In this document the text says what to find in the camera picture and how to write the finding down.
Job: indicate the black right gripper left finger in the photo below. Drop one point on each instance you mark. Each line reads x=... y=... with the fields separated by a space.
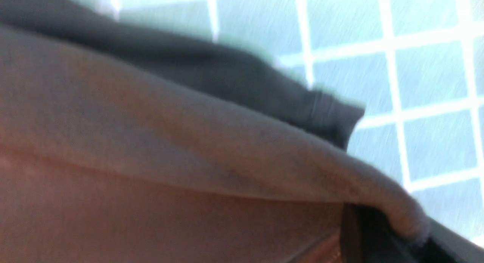
x=351 y=238

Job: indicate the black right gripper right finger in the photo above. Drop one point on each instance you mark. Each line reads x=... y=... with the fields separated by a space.
x=379 y=243

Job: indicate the gray long-sleeved shirt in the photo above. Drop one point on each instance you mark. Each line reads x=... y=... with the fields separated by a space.
x=125 y=144

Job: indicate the green checkered table mat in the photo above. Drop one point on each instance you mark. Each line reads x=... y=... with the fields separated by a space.
x=416 y=66

